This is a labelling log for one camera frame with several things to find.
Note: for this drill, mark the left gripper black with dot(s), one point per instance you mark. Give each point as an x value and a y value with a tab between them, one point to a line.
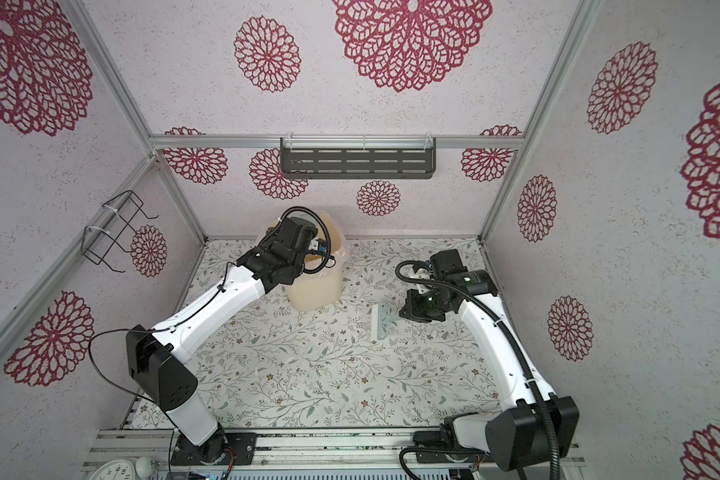
272	236

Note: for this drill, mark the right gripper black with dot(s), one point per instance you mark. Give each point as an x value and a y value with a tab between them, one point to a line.
411	308

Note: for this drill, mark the beige trash bin with liner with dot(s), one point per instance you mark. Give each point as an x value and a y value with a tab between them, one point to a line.
313	291

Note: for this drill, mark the teal hand brush white bristles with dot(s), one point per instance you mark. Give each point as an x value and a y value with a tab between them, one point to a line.
383	316

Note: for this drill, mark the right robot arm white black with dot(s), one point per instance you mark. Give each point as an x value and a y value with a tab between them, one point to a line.
534	425

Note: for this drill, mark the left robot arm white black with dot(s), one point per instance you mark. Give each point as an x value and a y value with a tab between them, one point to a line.
157	356

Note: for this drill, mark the white dial gauge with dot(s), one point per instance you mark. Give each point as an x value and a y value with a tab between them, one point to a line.
120	469

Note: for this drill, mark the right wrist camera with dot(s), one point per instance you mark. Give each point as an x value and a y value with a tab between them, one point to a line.
420	274

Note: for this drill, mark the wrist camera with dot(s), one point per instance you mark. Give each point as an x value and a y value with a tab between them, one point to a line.
320	246
420	274

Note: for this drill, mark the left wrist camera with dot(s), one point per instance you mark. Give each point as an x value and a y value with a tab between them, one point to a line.
320	246

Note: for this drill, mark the dark metal wall shelf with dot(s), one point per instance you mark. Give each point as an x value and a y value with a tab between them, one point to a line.
362	159

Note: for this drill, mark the black wire wall rack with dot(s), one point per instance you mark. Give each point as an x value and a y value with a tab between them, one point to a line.
98	241

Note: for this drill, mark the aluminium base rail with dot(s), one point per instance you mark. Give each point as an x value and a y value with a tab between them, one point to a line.
270	448

